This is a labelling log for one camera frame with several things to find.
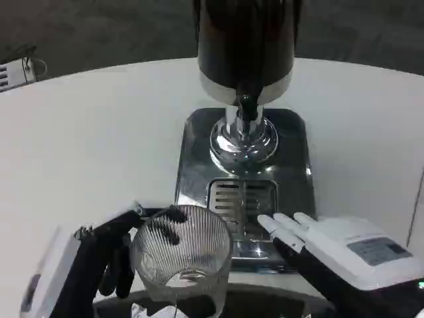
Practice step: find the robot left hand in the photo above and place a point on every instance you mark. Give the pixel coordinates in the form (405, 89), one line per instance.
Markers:
(83, 261)

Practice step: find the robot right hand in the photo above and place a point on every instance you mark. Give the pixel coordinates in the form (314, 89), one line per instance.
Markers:
(338, 242)

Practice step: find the clear ribbed glass cup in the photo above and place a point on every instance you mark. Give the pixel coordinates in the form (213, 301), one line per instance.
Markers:
(185, 265)

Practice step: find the slotted steel drip grid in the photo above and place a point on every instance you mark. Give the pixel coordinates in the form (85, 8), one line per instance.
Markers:
(228, 198)

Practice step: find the steel drip tray base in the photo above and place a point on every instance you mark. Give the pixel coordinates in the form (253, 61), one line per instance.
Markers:
(195, 159)

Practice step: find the black dispenser tap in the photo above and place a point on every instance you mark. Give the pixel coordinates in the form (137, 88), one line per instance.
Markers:
(248, 99)

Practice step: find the white box device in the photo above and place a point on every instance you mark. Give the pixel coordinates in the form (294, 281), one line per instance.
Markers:
(10, 76)

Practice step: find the dark drink dispenser tank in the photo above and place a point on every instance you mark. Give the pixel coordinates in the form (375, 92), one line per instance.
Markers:
(245, 43)

